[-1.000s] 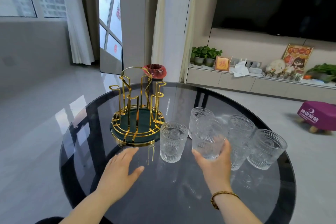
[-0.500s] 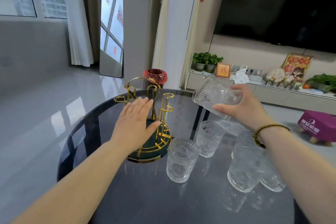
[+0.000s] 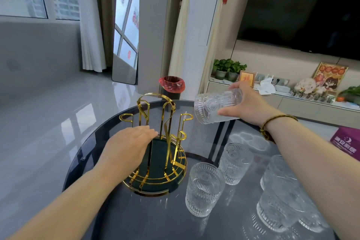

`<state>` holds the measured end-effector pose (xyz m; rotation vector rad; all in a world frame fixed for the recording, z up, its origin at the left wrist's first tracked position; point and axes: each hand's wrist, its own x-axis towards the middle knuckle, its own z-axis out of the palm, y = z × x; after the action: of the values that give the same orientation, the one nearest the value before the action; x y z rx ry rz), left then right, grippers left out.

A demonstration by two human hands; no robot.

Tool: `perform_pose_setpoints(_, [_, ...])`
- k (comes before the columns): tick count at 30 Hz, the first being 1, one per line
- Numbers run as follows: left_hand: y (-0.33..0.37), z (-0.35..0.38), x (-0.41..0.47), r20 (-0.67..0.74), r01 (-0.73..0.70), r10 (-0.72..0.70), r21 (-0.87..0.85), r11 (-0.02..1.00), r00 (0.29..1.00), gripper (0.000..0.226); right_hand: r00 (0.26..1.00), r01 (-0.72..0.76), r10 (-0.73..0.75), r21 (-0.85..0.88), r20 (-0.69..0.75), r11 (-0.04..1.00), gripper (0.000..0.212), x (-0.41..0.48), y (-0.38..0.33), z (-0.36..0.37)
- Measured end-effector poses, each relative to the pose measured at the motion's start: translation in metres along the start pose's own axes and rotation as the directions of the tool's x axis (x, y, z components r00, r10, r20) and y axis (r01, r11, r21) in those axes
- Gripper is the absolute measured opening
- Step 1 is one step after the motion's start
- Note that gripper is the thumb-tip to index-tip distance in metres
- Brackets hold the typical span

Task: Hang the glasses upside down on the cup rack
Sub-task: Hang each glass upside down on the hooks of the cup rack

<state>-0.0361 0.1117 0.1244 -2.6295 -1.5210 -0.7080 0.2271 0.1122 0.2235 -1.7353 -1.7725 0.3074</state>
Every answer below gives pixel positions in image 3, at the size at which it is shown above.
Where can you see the person's right hand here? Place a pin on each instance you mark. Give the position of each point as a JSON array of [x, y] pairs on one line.
[[253, 106]]

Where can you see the person's left hand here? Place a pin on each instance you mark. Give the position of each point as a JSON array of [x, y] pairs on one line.
[[125, 152]]

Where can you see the person's left fingers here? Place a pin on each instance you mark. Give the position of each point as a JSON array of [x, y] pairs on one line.
[[146, 133]]

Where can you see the person's right thumb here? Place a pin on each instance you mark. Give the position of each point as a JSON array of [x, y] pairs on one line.
[[229, 111]]

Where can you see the clear ribbed drinking glass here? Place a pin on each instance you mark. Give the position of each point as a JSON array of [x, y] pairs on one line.
[[277, 172], [278, 209], [313, 218], [234, 164], [204, 189], [211, 107]]

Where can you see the gold cup rack green tray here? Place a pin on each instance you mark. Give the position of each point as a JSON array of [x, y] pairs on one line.
[[164, 164]]

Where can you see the person's right forearm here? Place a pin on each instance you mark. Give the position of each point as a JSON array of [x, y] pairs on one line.
[[317, 169]]

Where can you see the person's left forearm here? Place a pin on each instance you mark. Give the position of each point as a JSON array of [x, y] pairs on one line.
[[73, 206]]

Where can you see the green potted plant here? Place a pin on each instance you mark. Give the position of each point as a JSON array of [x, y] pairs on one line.
[[220, 68], [235, 71]]

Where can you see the white paper sheet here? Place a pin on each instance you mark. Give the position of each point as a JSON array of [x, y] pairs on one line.
[[264, 88]]

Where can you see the black bin with red bag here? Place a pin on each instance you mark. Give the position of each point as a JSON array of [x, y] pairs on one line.
[[172, 85]]

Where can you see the white router with antennas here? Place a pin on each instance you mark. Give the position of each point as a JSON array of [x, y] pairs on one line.
[[279, 86]]

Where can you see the white television cabinet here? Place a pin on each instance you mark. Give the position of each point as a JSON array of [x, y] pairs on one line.
[[303, 107]]

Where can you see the round decorative plate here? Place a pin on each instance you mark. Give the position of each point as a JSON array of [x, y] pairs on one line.
[[306, 85]]

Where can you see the row of small figurines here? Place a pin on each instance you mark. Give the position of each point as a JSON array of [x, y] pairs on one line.
[[313, 97]]

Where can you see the white standing air conditioner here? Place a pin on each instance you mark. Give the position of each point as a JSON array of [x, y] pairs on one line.
[[204, 23]]

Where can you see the cream curtain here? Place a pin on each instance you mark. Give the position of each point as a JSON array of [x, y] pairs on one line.
[[181, 29]]

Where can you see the tall standing mirror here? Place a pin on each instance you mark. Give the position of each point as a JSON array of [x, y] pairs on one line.
[[126, 37]]

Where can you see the gold framed cartoon picture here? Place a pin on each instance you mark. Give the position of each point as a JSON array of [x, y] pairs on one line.
[[332, 76]]

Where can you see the orange fruit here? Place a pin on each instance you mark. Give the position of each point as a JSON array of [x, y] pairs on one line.
[[340, 99]]

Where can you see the purple cardboard box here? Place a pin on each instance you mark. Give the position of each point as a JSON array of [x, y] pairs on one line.
[[347, 142]]

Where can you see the white curtain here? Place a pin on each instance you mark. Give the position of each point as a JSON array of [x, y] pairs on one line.
[[91, 23]]

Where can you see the green leafy vegetables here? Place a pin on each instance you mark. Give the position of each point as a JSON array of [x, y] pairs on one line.
[[351, 94]]

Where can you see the beige curtain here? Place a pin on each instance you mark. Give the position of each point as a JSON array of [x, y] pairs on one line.
[[108, 9]]

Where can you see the small wooden photo frame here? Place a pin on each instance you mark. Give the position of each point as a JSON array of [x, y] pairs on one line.
[[246, 78]]

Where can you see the black wall television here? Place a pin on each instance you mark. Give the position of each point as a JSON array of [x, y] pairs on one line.
[[303, 6]]

